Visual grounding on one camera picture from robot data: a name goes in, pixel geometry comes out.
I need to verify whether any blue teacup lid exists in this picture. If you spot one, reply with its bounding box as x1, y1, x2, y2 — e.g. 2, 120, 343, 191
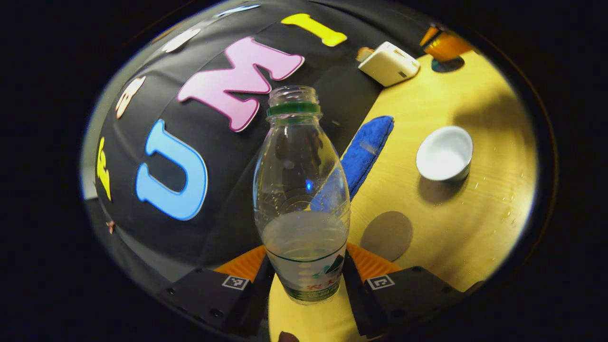
431, 56, 465, 73

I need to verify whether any clear plastic water bottle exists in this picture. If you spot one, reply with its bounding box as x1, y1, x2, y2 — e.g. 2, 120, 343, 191
253, 85, 351, 304

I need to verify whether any white toaster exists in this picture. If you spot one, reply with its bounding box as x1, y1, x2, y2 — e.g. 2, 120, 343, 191
357, 41, 421, 87

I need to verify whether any blue towel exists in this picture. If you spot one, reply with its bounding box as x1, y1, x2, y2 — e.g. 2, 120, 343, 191
311, 115, 395, 212

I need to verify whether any brown round coaster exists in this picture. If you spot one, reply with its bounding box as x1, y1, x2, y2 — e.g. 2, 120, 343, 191
360, 211, 413, 262

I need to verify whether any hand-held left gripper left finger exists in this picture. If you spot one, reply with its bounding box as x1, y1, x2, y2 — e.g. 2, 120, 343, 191
165, 245, 277, 340

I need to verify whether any black backdrop cloth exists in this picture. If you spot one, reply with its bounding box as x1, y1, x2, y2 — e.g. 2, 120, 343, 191
93, 0, 428, 281

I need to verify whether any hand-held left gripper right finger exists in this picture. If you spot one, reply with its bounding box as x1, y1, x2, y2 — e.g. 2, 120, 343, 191
341, 243, 466, 339

